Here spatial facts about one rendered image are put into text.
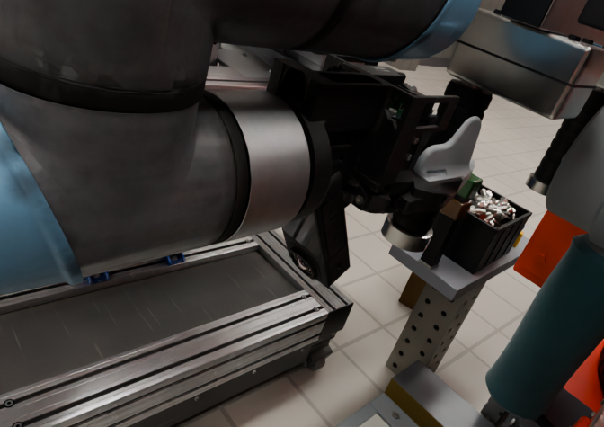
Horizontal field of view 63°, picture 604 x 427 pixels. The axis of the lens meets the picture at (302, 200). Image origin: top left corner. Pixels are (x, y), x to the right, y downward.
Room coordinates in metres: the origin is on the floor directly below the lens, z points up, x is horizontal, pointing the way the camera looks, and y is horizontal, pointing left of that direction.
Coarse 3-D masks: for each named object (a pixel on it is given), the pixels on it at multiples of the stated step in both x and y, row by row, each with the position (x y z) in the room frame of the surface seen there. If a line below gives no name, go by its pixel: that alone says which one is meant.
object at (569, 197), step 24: (600, 120) 0.46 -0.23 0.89; (576, 144) 0.45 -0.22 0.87; (600, 144) 0.44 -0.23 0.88; (576, 168) 0.44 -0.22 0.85; (600, 168) 0.43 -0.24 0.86; (552, 192) 0.45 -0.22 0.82; (576, 192) 0.44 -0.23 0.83; (600, 192) 0.42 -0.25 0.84; (576, 216) 0.44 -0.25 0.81; (600, 216) 0.42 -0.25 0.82; (600, 240) 0.43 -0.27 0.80
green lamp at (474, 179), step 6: (474, 174) 0.91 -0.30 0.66; (468, 180) 0.88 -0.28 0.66; (474, 180) 0.88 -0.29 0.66; (480, 180) 0.89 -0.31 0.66; (468, 186) 0.87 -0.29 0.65; (474, 186) 0.87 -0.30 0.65; (480, 186) 0.90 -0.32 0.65; (462, 192) 0.88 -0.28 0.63; (468, 192) 0.87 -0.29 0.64; (474, 192) 0.89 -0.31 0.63; (468, 198) 0.88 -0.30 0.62
